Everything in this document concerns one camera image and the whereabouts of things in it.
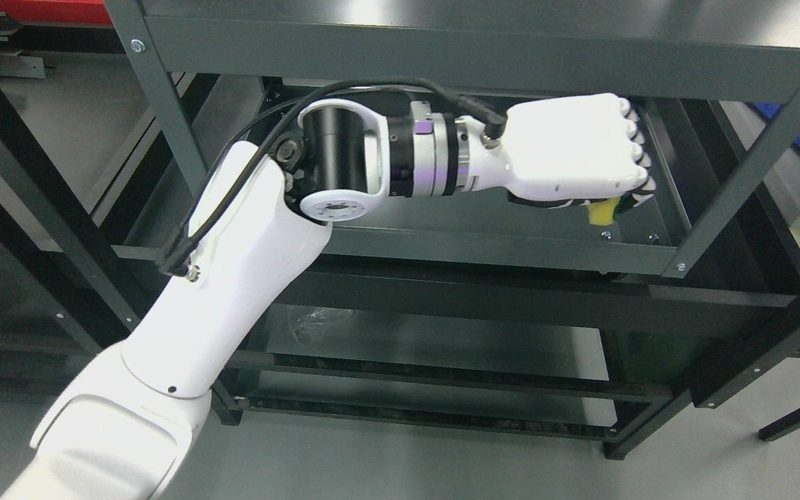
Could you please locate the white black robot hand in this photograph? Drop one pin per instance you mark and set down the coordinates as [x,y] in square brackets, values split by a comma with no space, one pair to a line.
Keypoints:
[564,152]

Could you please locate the green yellow sponge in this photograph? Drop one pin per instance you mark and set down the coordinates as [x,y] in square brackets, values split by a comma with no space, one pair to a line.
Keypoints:
[606,212]

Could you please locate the black metal shelf rack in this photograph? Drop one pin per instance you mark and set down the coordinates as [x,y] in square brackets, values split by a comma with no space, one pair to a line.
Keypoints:
[87,191]

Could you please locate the dark grey shelving unit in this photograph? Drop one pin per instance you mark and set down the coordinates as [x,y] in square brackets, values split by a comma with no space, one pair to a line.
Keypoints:
[470,309]

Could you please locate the red metal beam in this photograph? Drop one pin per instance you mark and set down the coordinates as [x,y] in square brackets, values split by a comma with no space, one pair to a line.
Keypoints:
[63,12]

